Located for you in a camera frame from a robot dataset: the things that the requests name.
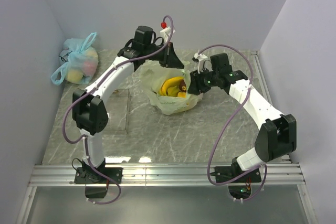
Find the dark red fake fruit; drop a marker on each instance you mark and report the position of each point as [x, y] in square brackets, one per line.
[182, 87]

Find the pale green plastic bag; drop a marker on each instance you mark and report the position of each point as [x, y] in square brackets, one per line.
[152, 76]

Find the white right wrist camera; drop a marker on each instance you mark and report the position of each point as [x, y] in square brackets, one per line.
[200, 59]

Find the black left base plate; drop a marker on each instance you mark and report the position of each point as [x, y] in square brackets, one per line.
[88, 176]

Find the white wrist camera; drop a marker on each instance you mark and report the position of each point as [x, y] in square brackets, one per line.
[200, 59]
[166, 31]

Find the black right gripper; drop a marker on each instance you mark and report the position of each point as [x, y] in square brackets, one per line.
[196, 84]

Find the aluminium mounting rail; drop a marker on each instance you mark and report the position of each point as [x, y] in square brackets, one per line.
[150, 174]

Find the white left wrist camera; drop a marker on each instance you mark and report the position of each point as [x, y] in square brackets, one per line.
[166, 31]

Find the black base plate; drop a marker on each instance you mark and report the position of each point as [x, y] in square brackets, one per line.
[88, 176]
[225, 173]

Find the yellow fake banana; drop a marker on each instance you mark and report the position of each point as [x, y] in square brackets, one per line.
[170, 88]

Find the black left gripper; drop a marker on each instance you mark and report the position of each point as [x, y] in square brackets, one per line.
[170, 59]

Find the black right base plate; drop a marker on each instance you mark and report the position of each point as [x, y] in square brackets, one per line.
[225, 173]

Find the clear plastic tray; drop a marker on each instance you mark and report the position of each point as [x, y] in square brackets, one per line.
[118, 106]

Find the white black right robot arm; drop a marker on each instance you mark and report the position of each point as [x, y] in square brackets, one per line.
[277, 132]

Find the blue plastic bag with fruits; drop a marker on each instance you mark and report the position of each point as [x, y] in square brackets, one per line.
[78, 61]

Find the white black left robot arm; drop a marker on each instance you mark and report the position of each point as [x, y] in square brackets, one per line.
[89, 105]

